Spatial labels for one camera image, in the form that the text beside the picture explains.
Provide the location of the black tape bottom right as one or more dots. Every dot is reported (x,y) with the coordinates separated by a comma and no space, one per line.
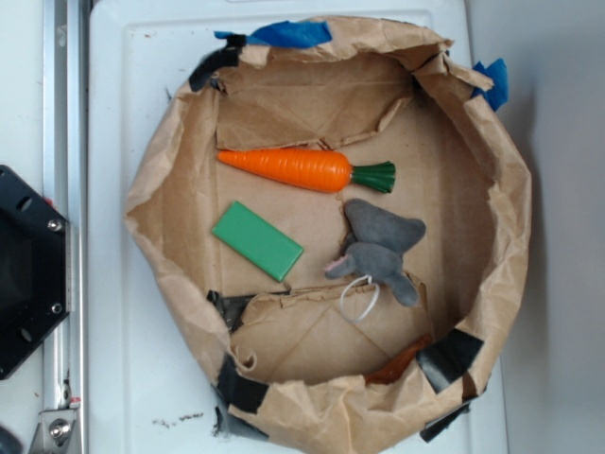
(448,359)

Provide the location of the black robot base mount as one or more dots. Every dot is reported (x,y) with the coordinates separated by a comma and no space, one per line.
(33,270)

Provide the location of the grey plush elephant toy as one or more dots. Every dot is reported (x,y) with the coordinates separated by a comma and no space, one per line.
(374,252)

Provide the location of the green rectangular block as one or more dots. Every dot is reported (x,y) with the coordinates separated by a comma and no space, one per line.
(258,241)

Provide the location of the white plastic cutting board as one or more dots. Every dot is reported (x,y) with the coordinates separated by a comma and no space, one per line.
(145,393)

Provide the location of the blue painter tape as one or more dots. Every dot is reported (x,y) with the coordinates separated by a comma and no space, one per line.
(284,34)
(498,95)

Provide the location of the black tape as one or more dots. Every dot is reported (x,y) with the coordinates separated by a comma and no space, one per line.
(236,390)
(227,56)
(448,359)

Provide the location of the black tape top left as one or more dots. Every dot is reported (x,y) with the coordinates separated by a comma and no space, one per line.
(227,56)

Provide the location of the blue painter tape right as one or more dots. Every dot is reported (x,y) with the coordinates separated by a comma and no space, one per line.
(498,95)

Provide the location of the blue painter tape top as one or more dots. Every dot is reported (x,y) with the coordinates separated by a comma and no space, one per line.
(284,34)

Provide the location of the orange plastic toy carrot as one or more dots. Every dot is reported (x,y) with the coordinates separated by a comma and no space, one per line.
(319,170)

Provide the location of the brown paper bag tray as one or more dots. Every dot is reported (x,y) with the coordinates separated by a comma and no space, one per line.
(380,91)

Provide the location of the black tape bottom left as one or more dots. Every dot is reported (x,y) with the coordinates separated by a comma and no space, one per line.
(236,390)

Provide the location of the aluminium extrusion rail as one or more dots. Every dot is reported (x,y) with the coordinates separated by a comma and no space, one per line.
(65,182)

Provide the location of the metal corner bracket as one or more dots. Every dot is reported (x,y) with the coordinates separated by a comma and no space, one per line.
(55,431)

